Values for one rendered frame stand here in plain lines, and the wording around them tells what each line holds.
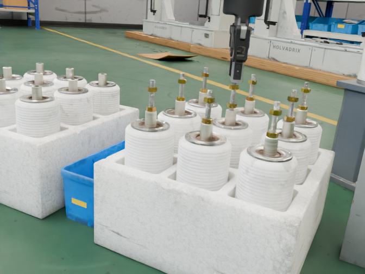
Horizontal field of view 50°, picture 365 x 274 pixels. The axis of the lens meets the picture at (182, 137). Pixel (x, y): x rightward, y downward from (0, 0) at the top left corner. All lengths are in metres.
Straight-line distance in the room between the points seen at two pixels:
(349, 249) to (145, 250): 0.41
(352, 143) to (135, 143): 0.70
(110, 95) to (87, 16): 6.27
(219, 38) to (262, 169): 3.63
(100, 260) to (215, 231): 0.25
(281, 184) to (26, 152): 0.54
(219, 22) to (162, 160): 3.53
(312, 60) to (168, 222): 2.65
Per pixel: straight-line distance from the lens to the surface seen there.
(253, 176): 0.63
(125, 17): 7.60
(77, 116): 1.00
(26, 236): 0.89
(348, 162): 1.24
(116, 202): 0.76
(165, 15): 5.30
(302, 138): 0.76
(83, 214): 0.90
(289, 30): 3.62
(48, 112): 0.91
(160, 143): 0.72
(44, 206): 0.93
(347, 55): 3.05
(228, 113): 0.79
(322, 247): 0.93
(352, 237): 0.87
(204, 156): 0.66
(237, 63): 0.73
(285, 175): 0.64
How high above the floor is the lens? 0.47
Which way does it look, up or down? 19 degrees down
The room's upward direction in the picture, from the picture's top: 4 degrees clockwise
